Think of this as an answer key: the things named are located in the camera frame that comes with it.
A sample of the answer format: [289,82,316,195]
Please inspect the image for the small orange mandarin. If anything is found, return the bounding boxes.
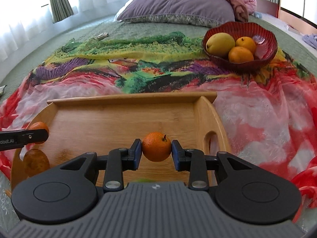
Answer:
[27,121,49,144]

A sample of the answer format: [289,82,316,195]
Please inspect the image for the small mandarin with stem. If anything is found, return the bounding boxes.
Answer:
[142,132,171,162]

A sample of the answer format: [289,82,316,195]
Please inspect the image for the dull brown orange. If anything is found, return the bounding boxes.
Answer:
[23,149,51,177]

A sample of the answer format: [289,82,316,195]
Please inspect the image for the green apple on tray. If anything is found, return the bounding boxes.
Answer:
[135,178,154,183]

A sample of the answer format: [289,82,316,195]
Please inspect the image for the white crumpled paper bag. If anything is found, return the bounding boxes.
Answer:
[0,85,7,97]

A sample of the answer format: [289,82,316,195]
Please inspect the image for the wooden serving tray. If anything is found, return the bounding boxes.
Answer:
[11,92,231,187]

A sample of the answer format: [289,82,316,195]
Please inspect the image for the colourful red floral scarf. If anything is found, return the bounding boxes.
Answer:
[1,32,316,218]

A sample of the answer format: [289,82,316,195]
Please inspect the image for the yellow mango in bowl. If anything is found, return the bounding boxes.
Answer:
[205,32,235,57]

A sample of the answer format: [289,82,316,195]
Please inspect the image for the small wrapper on bedspread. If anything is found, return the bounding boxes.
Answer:
[92,32,109,41]

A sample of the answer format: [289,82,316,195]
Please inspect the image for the green quilted bedspread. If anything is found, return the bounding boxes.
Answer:
[1,13,316,102]

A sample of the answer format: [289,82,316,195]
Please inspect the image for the red glass fruit bowl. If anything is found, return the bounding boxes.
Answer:
[201,22,278,72]

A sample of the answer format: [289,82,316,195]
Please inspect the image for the purple pillow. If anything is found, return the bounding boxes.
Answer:
[115,0,235,28]

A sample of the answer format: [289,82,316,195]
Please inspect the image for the lavender cloth at right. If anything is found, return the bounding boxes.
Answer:
[302,34,317,49]

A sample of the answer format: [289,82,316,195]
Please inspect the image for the wooden bed frame edge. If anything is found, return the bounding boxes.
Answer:
[256,0,316,35]

